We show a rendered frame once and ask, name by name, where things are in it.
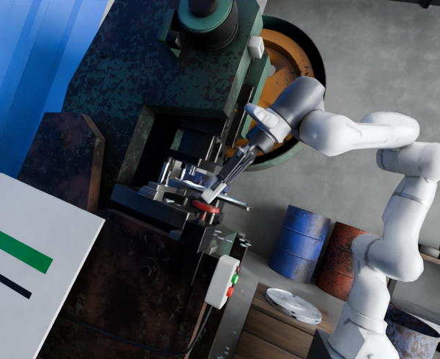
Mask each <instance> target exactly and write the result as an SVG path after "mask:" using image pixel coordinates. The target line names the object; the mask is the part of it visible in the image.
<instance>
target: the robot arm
mask: <svg viewBox="0 0 440 359"><path fill-rule="evenodd" d="M324 92H325V87H324V86H323V85H322V84H321V83H320V82H319V81H318V80H316V79H314V78H311V77H308V76H300V77H297V78H296V79H295V80H294V81H293V82H292V83H291V84H290V85H289V86H288V87H287V88H286V89H285V90H284V91H283V92H282V93H281V94H280V95H279V96H278V97H277V98H276V100H275V102H274V103H273V104H272V105H270V106H269V107H267V108H266V109H263V108H261V107H258V106H257V105H254V104H252V103H247V104H246V105H245V106H244V110H245V111H246V112H247V113H248V114H249V115H250V116H251V117H252V118H253V119H254V120H255V121H256V124H257V126H254V127H252V128H251V129H250V130H249V131H248V133H247V134H246V138H247V139H248V141H249V142H247V143H246V144H245V145H243V146H242V147H237V149H236V151H235V153H234V154H233V155H232V156H231V158H230V159H229V161H228V162H227V163H226V164H225V165H224V167H223V168H222V169H221V171H220V172H219V173H218V174H217V175H216V177H217V178H216V179H215V180H214V181H213V182H212V184H211V185H210V186H209V187H208V188H207V189H206V190H205V191H204V193H203V194H202V195H201V197H202V198H203V199H204V200H205V201H206V202H207V203H210V202H211V201H212V200H213V199H214V198H215V197H216V195H217V194H218V193H220V191H221V190H222V189H223V188H225V186H227V187H228V186H229V184H230V183H231V182H232V181H233V180H234V179H235V178H236V177H237V176H238V175H239V174H240V173H241V172H242V171H244V170H245V169H246V168H247V167H248V166H249V165H250V164H251V163H252V162H253V160H254V159H255V158H256V154H257V153H258V151H261V152H262V153H263V154H267V153H268V152H269V150H270V149H271V148H272V147H273V146H274V142H275V141H276V142H277V143H282V142H283V139H284V138H285V137H286V136H287V135H288V134H289V133H290V132H291V133H292V135H293V137H294V138H295V139H297V140H299V141H301V142H303V143H304V144H306V145H308V146H310V147H312V148H314V149H316V150H317V151H319V152H321V153H323V154H325V155H327V156H335V155H339V154H341V153H344V152H347V151H348V150H353V149H362V148H377V149H378V150H377V153H376V162H377V165H378V167H379V168H381V169H382V170H384V171H387V172H395V173H399V174H403V175H405V176H404V178H403V179H402V181H401V182H400V183H399V184H398V186H397V187H396V189H395V191H394V192H393V194H392V196H391V197H390V199H389V202H388V204H387V206H386V208H385V210H384V213H383V215H382V221H383V222H384V233H383V236H382V237H380V236H377V235H373V234H361V235H359V236H357V237H356V238H354V239H353V242H352V247H351V249H352V253H353V256H354V280H353V282H352V287H351V289H350V293H349V296H348V299H347V302H345V305H344V306H343V309H342V313H341V316H340V320H339V321H338V324H337V326H336V328H335V330H334V332H333V333H332V335H331V336H330V337H329V338H328V342H329V344H330V345H331V347H332V348H333V349H334V350H336V351H337V352H338V353H339V354H341V356H342V357H344V358H346V359H399V355H398V352H397V351H396V350H395V348H394V346H393V345H392V344H391V342H390V341H389V339H388V337H387V336H386V335H385V330H386V327H387V324H386V322H385V321H384V315H385V313H386V310H387V307H388V303H389V300H390V295H389V292H388V290H387V283H386V276H388V277H390V278H391V279H395V280H399V281H405V282H406V281H414V280H416V279H417V278H418V277H419V276H420V274H421V273H422V271H423V270H424V267H423V260H422V258H421V256H420V255H419V250H418V238H419V230H420V228H421V226H422V223H423V221H424V218H425V216H426V213H427V212H428V210H429V208H430V206H431V203H432V202H433V200H434V195H435V192H436V187H437V184H436V182H437V181H439V180H440V143H437V142H433V143H430V142H415V140H416V138H417V137H418V135H419V124H418V122H417V121H416V120H415V119H413V118H411V117H409V116H406V115H403V114H400V113H393V112H376V113H368V114H366V116H364V117H363V118H362V119H361V121H360V122H359V123H354V122H353V121H351V120H350V119H349V118H347V117H345V116H343V115H338V114H334V113H329V112H325V109H324V103H323V95H324Z"/></svg>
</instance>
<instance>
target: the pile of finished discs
mask: <svg viewBox="0 0 440 359"><path fill-rule="evenodd" d="M266 298H267V300H268V301H269V302H270V303H271V304H272V305H273V306H274V307H276V308H277V309H278V310H279V311H281V312H283V313H284V314H286V315H288V316H290V317H292V316H295V319H297V320H299V321H302V322H306V323H312V324H318V323H320V322H321V319H322V314H321V312H320V311H319V310H318V309H317V308H316V307H314V305H312V304H311V303H309V302H307V301H306V300H304V299H302V298H301V297H299V296H294V295H292V293H289V292H287V291H284V290H280V289H276V288H270V289H268V290H267V292H266Z"/></svg>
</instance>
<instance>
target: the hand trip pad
mask: <svg viewBox="0 0 440 359"><path fill-rule="evenodd" d="M192 206H194V207H197V208H199V209H201V213H200V215H199V219H200V220H203V221H204V219H205V216H206V213H207V212H210V213H212V214H218V213H219V208H218V207H215V206H212V205H210V204H207V203H204V202H201V201H199V200H194V201H193V202H192Z"/></svg>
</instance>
